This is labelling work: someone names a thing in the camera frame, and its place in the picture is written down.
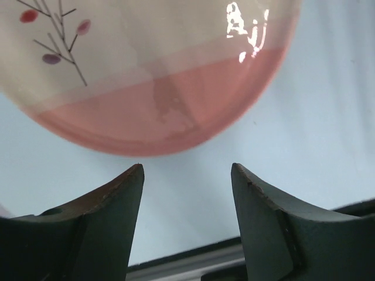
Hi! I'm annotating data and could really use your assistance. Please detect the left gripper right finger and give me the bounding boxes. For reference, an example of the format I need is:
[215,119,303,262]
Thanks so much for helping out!
[231,163,374,280]

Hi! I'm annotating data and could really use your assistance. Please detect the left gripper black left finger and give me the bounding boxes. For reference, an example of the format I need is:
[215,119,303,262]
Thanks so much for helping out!
[1,164,145,280]

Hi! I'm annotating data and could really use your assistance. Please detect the beige pink floral plate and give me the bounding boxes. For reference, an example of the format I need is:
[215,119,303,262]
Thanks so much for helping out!
[1,1,302,156]

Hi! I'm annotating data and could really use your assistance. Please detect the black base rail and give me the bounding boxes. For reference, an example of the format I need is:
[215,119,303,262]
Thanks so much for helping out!
[127,200,375,281]

